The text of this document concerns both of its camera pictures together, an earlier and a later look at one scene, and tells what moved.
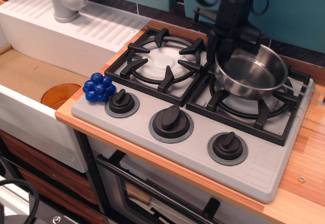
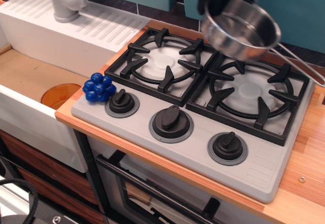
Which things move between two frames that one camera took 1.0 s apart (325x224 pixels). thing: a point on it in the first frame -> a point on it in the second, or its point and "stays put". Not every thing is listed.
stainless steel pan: (254, 76) -> (247, 31)
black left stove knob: (122, 104) stays put
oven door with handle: (134, 191) stays put
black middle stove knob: (171, 125) stays put
